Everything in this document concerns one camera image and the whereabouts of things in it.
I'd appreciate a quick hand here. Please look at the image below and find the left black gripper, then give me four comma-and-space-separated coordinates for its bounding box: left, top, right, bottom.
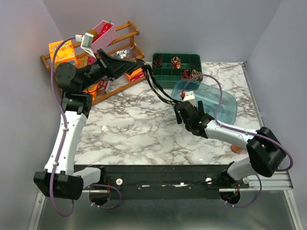
79, 48, 136, 91

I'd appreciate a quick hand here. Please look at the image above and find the black leaf patterned tie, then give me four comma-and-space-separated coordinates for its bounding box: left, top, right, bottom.
142, 62, 180, 105

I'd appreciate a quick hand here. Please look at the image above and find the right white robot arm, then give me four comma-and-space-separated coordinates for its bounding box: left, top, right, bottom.
175, 101, 286, 188

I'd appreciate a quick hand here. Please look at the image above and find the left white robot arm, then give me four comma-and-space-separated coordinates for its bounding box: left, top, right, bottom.
34, 49, 145, 200

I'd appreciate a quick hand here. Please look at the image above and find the orange sponge box right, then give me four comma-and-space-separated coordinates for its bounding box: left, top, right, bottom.
125, 68, 144, 82

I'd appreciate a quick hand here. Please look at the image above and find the orange sponge box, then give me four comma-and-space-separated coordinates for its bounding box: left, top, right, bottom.
125, 68, 144, 82
83, 83, 100, 100

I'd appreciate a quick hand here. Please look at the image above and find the rolled dark orange tie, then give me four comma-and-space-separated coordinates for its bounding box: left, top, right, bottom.
153, 55, 163, 68

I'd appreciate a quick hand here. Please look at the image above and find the metal spoon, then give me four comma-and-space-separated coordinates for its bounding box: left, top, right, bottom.
113, 47, 133, 59

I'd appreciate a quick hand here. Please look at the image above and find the green divided organizer tray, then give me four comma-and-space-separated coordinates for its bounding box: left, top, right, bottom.
152, 53, 202, 89

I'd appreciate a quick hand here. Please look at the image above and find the rolled red patterned tie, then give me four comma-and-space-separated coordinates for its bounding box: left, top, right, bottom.
171, 56, 181, 69

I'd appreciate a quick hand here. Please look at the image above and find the rolled orange black tie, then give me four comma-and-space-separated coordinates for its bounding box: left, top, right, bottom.
181, 69, 191, 79

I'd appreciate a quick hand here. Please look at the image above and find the wooden tiered rack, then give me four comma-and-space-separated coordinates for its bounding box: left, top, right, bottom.
41, 33, 148, 110

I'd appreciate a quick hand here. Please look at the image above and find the teal plastic tub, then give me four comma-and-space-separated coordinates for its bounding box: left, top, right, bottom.
185, 81, 237, 125

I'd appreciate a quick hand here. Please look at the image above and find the rolled tan patterned tie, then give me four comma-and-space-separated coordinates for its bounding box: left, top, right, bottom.
191, 69, 202, 82

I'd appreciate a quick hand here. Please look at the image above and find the pink plastic bin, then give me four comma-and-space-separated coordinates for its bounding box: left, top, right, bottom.
91, 20, 117, 51

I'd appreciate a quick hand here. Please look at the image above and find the red white small box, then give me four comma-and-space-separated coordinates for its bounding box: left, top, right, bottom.
98, 79, 110, 94

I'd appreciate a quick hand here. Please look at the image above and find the pink scrub sponge box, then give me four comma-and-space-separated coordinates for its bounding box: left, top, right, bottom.
77, 55, 95, 69

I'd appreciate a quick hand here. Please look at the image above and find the red chili pepper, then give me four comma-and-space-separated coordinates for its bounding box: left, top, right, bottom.
98, 20, 112, 38

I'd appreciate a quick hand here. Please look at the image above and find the orange sponge box bottom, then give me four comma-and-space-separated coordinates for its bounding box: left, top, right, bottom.
83, 83, 100, 100

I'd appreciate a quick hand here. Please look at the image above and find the brown round fruit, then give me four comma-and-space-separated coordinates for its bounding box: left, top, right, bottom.
87, 29, 98, 42

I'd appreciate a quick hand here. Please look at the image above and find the orange bottle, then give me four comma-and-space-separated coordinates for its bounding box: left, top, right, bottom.
231, 145, 243, 153

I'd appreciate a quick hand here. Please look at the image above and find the orange scrub daddy box top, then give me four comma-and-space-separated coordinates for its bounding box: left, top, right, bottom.
48, 40, 77, 68

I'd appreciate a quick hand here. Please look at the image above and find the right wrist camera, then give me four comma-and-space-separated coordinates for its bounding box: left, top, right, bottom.
180, 91, 196, 104

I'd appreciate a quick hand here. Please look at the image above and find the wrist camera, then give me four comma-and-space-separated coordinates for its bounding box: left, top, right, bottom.
180, 91, 196, 104
75, 33, 95, 58

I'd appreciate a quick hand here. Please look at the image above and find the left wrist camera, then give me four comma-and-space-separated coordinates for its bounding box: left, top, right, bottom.
75, 33, 95, 58

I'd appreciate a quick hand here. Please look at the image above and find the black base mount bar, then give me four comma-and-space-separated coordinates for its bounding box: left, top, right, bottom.
85, 165, 249, 200

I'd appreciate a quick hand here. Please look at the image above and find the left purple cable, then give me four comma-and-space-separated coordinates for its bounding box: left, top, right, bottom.
49, 37, 122, 217

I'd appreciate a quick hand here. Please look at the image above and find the purple cable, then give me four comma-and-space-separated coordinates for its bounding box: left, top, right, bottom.
181, 74, 294, 208
49, 37, 122, 217

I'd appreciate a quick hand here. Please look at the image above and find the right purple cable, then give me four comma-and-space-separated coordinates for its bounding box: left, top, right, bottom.
181, 74, 294, 208

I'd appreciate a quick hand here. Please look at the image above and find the aluminium rail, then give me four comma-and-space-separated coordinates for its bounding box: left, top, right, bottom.
218, 170, 294, 192

